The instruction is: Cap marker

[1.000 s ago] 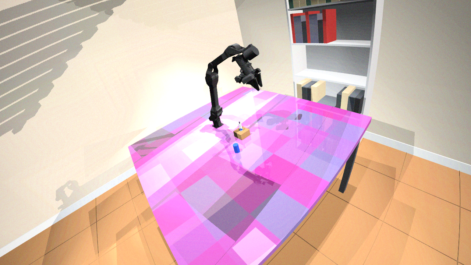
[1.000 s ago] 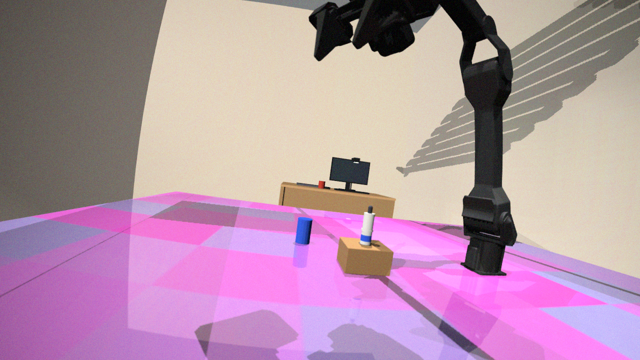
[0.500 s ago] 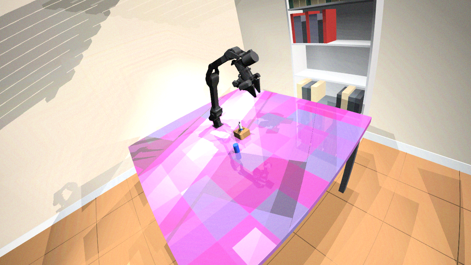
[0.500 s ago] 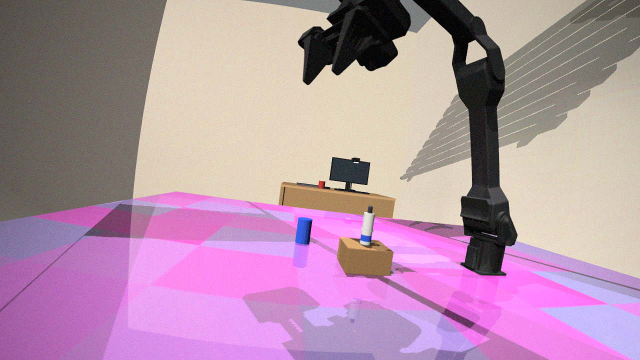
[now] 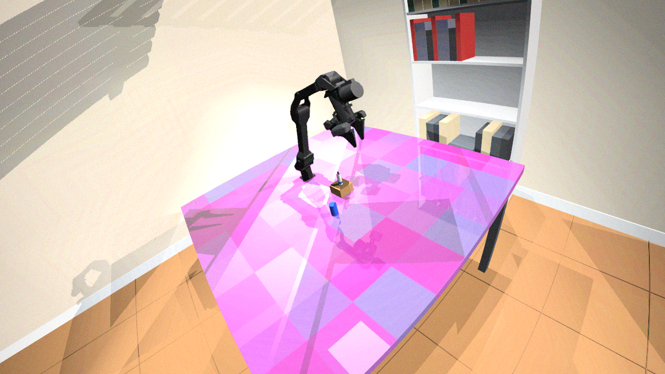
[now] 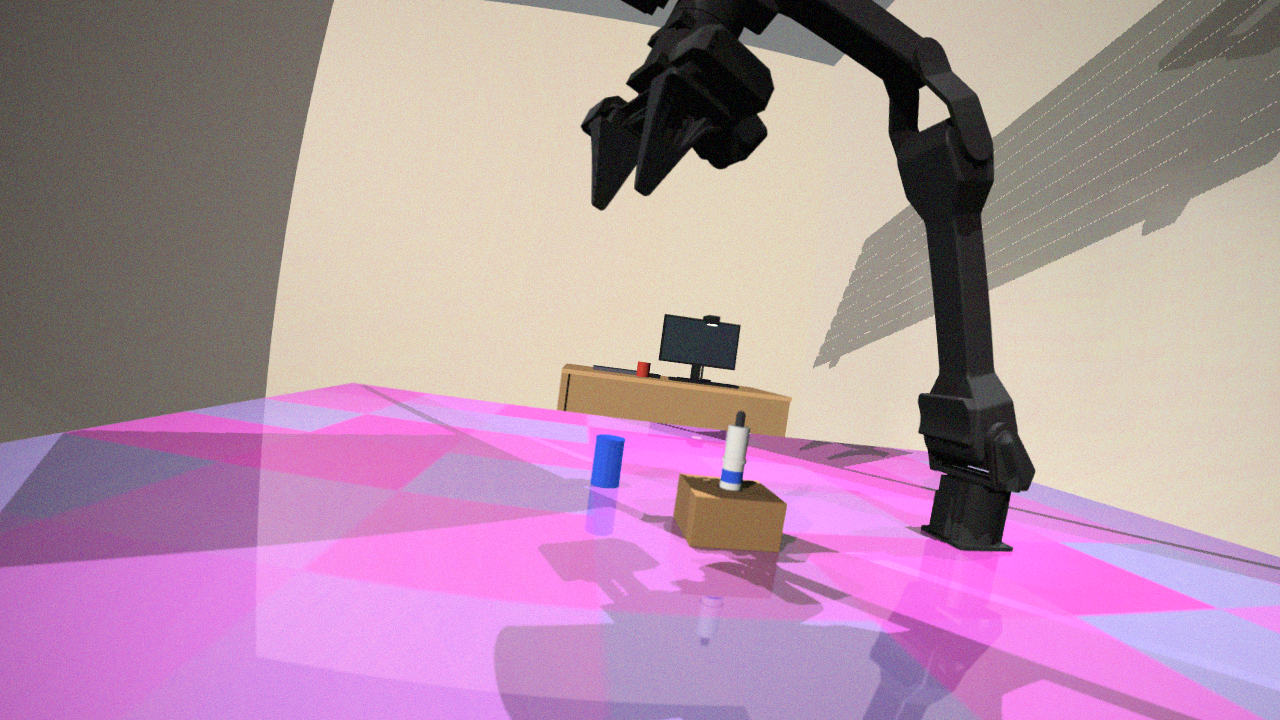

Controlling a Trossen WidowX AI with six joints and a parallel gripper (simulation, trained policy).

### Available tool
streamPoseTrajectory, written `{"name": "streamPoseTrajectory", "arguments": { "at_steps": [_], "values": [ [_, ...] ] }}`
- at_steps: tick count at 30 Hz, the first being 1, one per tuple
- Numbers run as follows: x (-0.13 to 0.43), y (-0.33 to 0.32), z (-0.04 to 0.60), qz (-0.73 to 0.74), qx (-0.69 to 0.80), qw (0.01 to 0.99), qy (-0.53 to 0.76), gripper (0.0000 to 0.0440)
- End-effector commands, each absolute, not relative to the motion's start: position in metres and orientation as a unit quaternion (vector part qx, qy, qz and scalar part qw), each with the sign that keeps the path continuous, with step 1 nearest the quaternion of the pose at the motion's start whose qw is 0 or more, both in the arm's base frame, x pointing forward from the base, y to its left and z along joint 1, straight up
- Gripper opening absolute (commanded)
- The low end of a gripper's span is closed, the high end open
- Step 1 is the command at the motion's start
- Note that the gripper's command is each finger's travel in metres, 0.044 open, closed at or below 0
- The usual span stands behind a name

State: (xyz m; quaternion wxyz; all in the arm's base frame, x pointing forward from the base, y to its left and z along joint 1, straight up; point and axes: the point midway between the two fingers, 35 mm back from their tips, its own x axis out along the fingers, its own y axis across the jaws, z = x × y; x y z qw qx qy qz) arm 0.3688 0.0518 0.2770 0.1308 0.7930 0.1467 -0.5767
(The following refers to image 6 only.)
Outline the dark blue cylinder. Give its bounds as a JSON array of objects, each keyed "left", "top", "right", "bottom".
[{"left": 591, "top": 436, "right": 625, "bottom": 488}]

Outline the white marker with blue band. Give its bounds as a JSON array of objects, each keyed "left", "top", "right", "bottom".
[{"left": 721, "top": 411, "right": 751, "bottom": 489}]

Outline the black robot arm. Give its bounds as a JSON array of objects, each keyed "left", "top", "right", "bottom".
[{"left": 669, "top": 0, "right": 1036, "bottom": 552}]

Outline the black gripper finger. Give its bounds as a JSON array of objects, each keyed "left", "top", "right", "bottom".
[
  {"left": 634, "top": 67, "right": 740, "bottom": 196},
  {"left": 588, "top": 115, "right": 640, "bottom": 211}
]

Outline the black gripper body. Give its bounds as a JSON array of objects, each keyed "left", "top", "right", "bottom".
[{"left": 581, "top": 9, "right": 774, "bottom": 143}]

